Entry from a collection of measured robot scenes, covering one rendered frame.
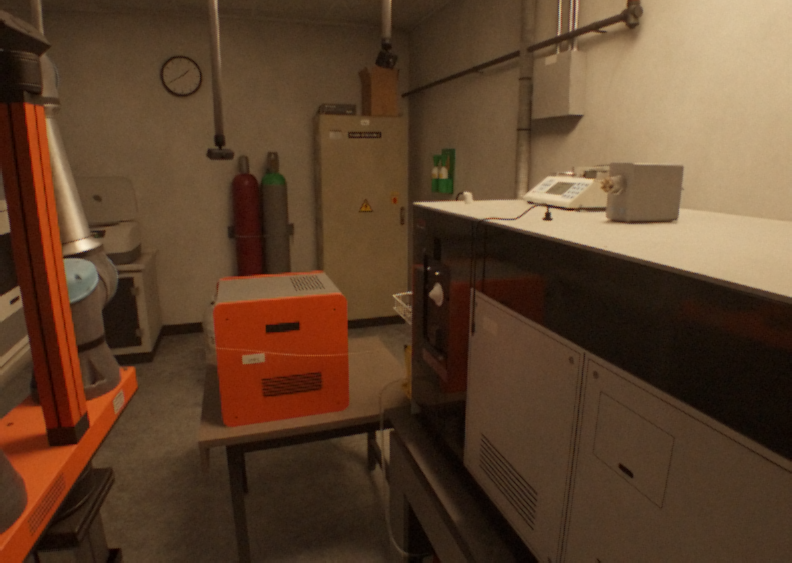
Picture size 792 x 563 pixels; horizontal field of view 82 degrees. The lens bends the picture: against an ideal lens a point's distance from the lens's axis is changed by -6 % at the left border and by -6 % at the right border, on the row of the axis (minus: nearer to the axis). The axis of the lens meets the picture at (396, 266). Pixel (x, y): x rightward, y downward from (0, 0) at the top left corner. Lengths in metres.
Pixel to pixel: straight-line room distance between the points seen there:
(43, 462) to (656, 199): 1.18
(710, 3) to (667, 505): 1.81
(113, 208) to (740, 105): 4.23
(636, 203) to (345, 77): 3.91
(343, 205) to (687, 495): 3.87
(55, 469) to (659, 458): 0.82
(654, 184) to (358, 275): 3.58
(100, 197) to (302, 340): 3.22
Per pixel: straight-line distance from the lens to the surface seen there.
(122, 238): 4.10
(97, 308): 1.00
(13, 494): 0.74
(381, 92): 4.46
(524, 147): 2.90
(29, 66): 0.79
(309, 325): 1.62
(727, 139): 2.06
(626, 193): 1.11
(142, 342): 4.24
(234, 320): 1.59
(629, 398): 0.77
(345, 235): 4.36
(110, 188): 4.52
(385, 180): 4.41
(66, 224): 1.10
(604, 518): 0.89
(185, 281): 4.74
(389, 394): 1.87
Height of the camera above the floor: 1.57
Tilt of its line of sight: 12 degrees down
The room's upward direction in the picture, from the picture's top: straight up
